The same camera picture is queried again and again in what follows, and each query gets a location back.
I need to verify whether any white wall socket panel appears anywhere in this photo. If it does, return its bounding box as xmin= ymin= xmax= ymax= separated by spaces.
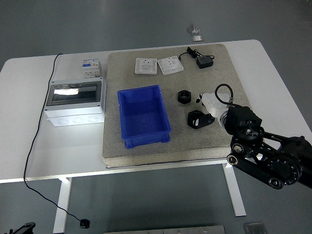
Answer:
xmin=135 ymin=58 xmax=158 ymax=76

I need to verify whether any white circuit breaker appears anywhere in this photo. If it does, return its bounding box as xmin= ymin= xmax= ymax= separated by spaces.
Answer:
xmin=82 ymin=58 xmax=102 ymax=78

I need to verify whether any raised metal floor socket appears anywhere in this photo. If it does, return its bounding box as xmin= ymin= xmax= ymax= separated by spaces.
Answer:
xmin=186 ymin=24 xmax=201 ymax=35

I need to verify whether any black power adapter plug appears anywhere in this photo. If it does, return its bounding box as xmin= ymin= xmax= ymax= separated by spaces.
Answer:
xmin=196 ymin=56 xmax=214 ymax=69

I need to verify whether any black adapter cord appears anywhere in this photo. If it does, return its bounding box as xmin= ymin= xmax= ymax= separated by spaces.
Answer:
xmin=178 ymin=47 xmax=215 ymax=61

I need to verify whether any blue plastic bin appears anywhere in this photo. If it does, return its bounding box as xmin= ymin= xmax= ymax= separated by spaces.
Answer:
xmin=117 ymin=84 xmax=172 ymax=149

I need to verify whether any grey electrical distribution box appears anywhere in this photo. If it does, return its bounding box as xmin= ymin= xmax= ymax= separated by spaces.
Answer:
xmin=44 ymin=77 xmax=107 ymax=127

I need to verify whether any white table leg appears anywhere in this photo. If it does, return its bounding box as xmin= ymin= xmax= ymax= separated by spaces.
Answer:
xmin=53 ymin=177 xmax=73 ymax=234
xmin=221 ymin=163 xmax=247 ymax=217

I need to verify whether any long metal plate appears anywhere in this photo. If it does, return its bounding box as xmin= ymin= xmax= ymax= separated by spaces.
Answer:
xmin=103 ymin=225 xmax=226 ymax=234

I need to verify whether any long black cable with plug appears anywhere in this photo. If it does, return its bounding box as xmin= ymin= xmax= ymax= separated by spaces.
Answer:
xmin=23 ymin=53 xmax=91 ymax=229

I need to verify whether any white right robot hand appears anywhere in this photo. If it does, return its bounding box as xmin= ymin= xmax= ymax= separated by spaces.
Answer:
xmin=191 ymin=92 xmax=232 ymax=128

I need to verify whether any grey-brown mat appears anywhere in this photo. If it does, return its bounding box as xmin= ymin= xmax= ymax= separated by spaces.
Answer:
xmin=101 ymin=43 xmax=259 ymax=168

